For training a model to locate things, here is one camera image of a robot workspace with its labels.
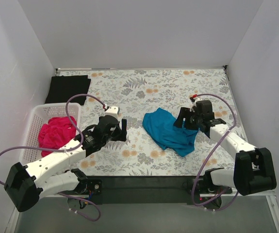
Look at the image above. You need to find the blue t shirt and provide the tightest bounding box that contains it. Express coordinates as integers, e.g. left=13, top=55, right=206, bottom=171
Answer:
left=142, top=108, right=198, bottom=157

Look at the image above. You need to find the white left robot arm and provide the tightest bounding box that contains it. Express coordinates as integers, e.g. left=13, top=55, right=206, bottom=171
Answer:
left=4, top=116, right=127, bottom=212

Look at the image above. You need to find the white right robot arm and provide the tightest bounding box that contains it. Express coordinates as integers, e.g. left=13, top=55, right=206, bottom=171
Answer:
left=179, top=100, right=277, bottom=196

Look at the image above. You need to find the crumpled pink t shirt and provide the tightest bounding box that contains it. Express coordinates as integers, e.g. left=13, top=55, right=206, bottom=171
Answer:
left=38, top=117, right=76, bottom=150

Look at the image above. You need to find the floral patterned tablecloth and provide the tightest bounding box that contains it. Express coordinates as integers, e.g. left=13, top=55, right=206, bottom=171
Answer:
left=59, top=69, right=246, bottom=176

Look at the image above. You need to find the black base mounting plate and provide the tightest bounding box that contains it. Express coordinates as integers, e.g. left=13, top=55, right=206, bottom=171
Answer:
left=64, top=175, right=233, bottom=206

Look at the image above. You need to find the folded black t shirt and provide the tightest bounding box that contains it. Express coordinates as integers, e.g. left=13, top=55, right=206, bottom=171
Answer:
left=45, top=75, right=91, bottom=104

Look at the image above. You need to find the white plastic laundry basket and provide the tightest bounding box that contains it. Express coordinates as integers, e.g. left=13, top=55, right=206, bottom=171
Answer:
left=18, top=102, right=82, bottom=170

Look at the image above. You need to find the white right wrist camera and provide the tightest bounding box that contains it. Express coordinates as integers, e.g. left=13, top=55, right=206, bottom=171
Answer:
left=190, top=94, right=202, bottom=112

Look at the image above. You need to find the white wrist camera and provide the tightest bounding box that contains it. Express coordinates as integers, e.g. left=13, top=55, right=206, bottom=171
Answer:
left=104, top=106, right=120, bottom=119
left=190, top=94, right=202, bottom=112

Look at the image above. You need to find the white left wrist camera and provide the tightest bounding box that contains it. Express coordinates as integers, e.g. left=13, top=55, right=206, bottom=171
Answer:
left=104, top=106, right=120, bottom=119

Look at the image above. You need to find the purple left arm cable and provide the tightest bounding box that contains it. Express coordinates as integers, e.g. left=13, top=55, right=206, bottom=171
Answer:
left=0, top=94, right=109, bottom=221

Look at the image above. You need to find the aluminium frame rail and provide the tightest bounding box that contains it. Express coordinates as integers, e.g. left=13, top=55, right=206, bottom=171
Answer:
left=266, top=191, right=279, bottom=233

